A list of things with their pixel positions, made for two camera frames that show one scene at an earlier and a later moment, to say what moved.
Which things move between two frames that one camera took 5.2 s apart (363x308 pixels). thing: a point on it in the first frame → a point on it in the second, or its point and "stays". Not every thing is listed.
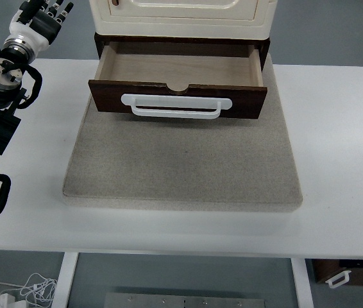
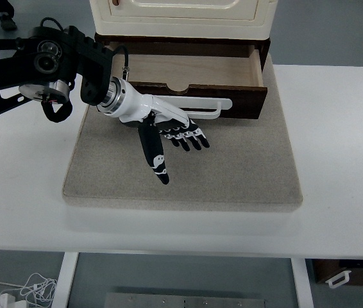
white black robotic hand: [36, 22] → [152, 119]
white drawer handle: [221, 101] stays
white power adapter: [5, 300] stays
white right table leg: [303, 287] stays
